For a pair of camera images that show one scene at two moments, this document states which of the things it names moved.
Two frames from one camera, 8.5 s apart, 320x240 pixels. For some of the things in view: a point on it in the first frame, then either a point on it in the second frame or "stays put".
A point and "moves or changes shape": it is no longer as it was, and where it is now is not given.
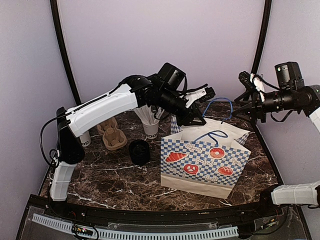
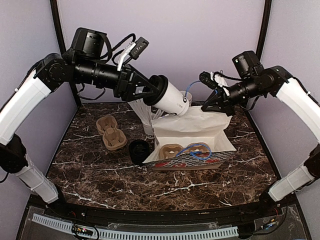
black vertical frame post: (262, 37) stays put
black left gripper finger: (187, 120) -> (143, 94)
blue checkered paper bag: (204, 159) moves or changes shape
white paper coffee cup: (85, 139) moves or changes shape
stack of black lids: (139, 151) stays put
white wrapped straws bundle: (146, 115) stays put
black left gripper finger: (197, 110) -> (146, 81)
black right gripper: (257, 101) -> (224, 104)
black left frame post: (54, 6) stays put
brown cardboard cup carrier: (113, 138) stays put
